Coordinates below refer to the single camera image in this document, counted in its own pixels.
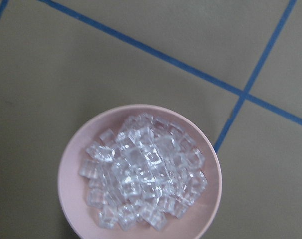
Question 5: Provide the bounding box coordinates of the pile of ice cubes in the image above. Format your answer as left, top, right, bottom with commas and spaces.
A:
79, 113, 208, 231

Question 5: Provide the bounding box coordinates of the pink bowl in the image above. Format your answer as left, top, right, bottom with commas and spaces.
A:
58, 105, 222, 239

